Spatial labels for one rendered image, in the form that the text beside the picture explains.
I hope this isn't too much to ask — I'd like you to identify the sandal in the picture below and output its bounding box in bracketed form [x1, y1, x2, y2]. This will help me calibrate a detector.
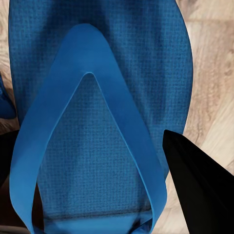
[0, 74, 17, 119]
[8, 0, 193, 234]

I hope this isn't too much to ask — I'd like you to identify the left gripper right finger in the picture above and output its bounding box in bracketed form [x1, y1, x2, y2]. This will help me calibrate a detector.
[162, 130, 234, 234]

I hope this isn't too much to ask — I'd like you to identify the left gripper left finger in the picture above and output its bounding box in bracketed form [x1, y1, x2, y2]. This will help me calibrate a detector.
[0, 130, 19, 188]

